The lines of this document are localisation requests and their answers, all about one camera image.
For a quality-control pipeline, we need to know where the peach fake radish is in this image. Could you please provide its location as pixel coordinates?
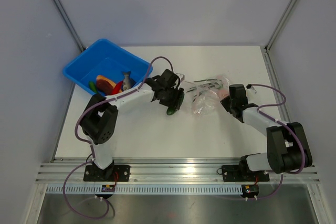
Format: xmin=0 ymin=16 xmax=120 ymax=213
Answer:
xmin=217 ymin=89 xmax=229 ymax=99

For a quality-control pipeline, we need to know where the green fake cucumber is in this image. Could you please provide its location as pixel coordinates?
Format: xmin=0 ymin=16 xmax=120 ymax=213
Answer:
xmin=166 ymin=88 xmax=184 ymax=115

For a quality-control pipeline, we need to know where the clear zip top bag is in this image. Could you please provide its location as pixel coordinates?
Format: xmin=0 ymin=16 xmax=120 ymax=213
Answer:
xmin=182 ymin=74 xmax=231 ymax=116

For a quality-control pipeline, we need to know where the grey fake fish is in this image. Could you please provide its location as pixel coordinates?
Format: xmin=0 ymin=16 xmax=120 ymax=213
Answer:
xmin=122 ymin=71 xmax=135 ymax=91

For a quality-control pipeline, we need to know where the red fake pepper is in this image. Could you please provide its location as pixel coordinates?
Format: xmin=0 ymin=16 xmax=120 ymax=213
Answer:
xmin=111 ymin=81 xmax=123 ymax=95

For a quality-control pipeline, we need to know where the orange red fake papaya slice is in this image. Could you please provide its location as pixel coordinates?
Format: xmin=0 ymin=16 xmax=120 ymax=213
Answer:
xmin=96 ymin=75 xmax=116 ymax=95

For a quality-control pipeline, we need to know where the small green fake pepper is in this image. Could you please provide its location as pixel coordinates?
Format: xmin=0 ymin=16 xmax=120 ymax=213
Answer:
xmin=89 ymin=81 xmax=99 ymax=94

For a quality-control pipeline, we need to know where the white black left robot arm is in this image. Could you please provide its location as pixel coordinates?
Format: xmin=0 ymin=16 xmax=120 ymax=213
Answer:
xmin=76 ymin=69 xmax=184 ymax=181

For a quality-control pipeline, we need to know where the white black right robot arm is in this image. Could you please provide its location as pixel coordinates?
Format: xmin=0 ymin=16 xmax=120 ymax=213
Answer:
xmin=220 ymin=84 xmax=313 ymax=180

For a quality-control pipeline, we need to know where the blue plastic bin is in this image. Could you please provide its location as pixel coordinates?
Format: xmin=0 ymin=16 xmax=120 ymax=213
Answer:
xmin=63 ymin=39 xmax=153 ymax=95

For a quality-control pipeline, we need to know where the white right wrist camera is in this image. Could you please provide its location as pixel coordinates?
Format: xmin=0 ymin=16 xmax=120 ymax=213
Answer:
xmin=246 ymin=84 xmax=257 ymax=94

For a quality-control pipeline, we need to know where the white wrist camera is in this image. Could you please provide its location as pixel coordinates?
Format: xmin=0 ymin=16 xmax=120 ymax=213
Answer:
xmin=176 ymin=73 xmax=185 ymax=82
xmin=246 ymin=84 xmax=257 ymax=94

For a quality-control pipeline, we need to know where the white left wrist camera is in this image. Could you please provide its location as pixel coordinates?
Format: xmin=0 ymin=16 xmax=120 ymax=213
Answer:
xmin=176 ymin=73 xmax=185 ymax=82

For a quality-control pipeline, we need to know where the aluminium frame post right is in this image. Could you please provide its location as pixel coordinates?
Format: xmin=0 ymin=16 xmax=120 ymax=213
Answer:
xmin=264 ymin=0 xmax=299 ymax=54

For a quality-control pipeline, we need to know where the aluminium frame post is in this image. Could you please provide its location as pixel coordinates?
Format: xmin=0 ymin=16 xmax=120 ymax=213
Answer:
xmin=52 ymin=0 xmax=86 ymax=52
xmin=264 ymin=0 xmax=299 ymax=54

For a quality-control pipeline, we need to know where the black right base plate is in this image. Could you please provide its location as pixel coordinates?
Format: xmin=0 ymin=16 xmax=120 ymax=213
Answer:
xmin=220 ymin=165 xmax=270 ymax=182

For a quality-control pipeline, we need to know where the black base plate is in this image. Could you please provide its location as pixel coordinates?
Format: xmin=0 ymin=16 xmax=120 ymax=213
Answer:
xmin=220 ymin=165 xmax=270 ymax=182
xmin=83 ymin=164 xmax=131 ymax=182

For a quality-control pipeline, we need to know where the aluminium frame post left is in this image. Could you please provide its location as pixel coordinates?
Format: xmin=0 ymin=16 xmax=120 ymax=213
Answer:
xmin=52 ymin=0 xmax=86 ymax=52

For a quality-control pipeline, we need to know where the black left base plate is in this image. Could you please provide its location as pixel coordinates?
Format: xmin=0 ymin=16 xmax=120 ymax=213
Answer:
xmin=83 ymin=164 xmax=131 ymax=182

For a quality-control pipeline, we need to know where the slotted white cable duct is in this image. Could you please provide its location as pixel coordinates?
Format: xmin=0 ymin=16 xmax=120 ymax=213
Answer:
xmin=46 ymin=184 xmax=243 ymax=195

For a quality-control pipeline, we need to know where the aluminium mounting rail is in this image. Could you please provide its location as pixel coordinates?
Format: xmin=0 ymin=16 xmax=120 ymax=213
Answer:
xmin=35 ymin=157 xmax=321 ymax=184

